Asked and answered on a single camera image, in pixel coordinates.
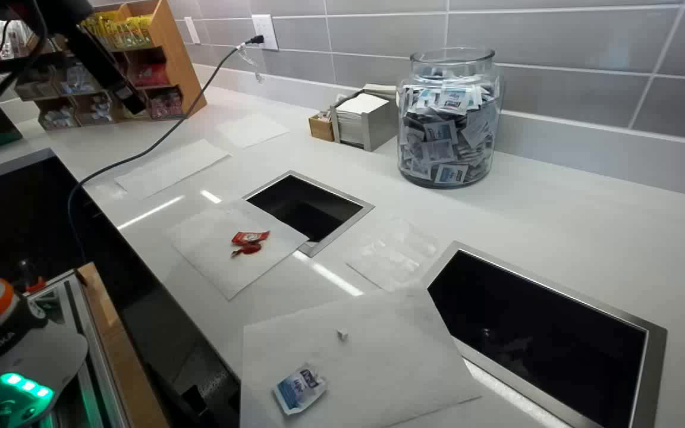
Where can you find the plain white paper napkin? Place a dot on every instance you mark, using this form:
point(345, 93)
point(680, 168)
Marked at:
point(171, 168)
point(250, 130)

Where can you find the white napkin under red wrapper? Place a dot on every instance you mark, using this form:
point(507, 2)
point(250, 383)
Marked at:
point(214, 269)

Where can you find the small wooden packet box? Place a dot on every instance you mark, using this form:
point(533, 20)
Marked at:
point(322, 126)

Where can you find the red candy wrapper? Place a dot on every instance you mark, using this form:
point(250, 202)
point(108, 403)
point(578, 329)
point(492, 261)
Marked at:
point(248, 241)

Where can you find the tiny white crumb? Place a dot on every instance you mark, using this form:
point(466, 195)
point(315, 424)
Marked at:
point(344, 336)

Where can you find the glass jar of packets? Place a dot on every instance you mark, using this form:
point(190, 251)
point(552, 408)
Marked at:
point(448, 126)

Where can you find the clear plastic sheet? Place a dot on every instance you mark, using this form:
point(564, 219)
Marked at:
point(375, 372)

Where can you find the blue and white sugar packet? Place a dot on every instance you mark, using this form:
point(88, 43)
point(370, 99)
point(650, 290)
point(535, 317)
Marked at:
point(297, 390)

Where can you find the wooden tea organizer rack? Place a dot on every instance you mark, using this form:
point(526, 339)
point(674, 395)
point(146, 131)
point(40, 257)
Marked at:
point(177, 71)

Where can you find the wooden base board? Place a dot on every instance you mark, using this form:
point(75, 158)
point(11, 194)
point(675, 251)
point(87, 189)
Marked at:
point(120, 357)

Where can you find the white wall outlet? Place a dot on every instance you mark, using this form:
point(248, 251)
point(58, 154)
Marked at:
point(265, 31)

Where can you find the white wall switch plate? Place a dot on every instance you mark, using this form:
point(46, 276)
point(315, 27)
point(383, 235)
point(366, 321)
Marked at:
point(190, 28)

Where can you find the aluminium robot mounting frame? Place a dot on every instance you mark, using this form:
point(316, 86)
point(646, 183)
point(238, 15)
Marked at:
point(82, 372)

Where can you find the large steel trash chute frame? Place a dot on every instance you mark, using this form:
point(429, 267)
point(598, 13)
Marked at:
point(652, 357)

